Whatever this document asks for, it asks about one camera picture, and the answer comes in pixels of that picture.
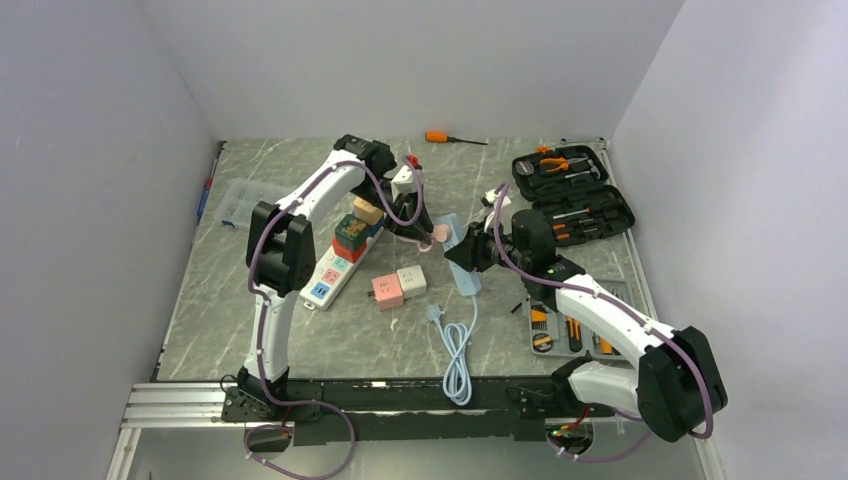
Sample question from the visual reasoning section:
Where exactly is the orange screwdriver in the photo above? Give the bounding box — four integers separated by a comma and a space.
425, 131, 488, 146

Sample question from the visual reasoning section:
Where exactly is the blue cube plug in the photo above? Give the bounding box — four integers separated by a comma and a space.
368, 220, 383, 238

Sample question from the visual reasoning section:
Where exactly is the grey tool tray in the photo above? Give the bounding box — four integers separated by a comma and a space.
521, 298, 624, 361

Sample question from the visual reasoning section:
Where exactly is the pink coiled cable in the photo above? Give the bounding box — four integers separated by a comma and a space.
415, 223, 454, 254

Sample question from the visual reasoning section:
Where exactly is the blue power strip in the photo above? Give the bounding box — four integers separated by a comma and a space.
436, 213, 482, 297

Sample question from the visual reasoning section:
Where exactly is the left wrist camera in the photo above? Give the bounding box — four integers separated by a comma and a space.
390, 154, 425, 199

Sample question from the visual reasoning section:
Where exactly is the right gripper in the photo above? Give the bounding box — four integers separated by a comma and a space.
446, 214, 531, 273

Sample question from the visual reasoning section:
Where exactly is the blue pen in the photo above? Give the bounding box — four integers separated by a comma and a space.
196, 159, 218, 221

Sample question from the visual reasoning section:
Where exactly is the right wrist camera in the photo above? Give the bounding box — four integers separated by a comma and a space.
481, 189, 499, 208

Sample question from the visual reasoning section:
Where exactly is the white cube plug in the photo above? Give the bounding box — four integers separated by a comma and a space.
396, 265, 427, 300

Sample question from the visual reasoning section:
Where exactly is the red cube plug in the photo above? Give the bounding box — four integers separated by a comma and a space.
332, 238, 368, 264

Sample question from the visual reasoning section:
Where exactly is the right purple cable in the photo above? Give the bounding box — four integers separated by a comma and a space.
490, 182, 717, 464

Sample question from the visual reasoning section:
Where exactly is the clear screw box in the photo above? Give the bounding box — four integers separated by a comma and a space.
215, 178, 293, 229

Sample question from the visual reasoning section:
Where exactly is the pink cube plug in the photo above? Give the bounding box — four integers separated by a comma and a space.
371, 273, 404, 311

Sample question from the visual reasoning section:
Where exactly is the white power strip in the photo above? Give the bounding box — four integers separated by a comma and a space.
299, 228, 383, 311

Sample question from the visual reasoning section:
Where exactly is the green cube plug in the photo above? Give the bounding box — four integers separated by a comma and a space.
334, 214, 369, 252

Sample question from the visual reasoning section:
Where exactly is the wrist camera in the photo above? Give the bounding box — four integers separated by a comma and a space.
390, 154, 425, 199
481, 189, 499, 208

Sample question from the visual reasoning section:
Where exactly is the light blue cable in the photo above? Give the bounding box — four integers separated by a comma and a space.
425, 294, 480, 408

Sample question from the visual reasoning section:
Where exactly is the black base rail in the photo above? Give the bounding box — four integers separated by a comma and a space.
220, 376, 612, 446

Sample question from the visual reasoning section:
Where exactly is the black tool case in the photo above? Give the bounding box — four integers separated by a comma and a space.
511, 145, 636, 248

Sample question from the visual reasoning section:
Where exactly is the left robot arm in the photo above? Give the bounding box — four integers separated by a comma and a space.
237, 134, 434, 420

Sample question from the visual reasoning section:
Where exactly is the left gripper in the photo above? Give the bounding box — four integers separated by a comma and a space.
351, 178, 437, 247

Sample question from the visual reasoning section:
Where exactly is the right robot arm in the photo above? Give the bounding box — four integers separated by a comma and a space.
445, 210, 728, 442

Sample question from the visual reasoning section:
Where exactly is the beige cube plug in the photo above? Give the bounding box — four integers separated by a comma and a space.
353, 197, 384, 226

